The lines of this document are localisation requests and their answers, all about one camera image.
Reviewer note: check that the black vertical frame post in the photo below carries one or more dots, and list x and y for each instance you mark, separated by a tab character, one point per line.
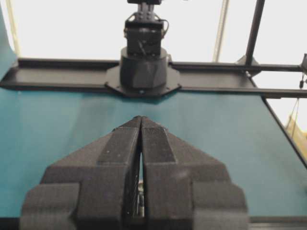
247	59

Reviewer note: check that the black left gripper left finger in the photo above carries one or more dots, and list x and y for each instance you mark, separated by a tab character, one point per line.
93	188

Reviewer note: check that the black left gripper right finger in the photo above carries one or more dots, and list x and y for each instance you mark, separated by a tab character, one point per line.
185	188

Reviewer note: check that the black aluminium frame rail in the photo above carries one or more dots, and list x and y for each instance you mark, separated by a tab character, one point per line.
102	76

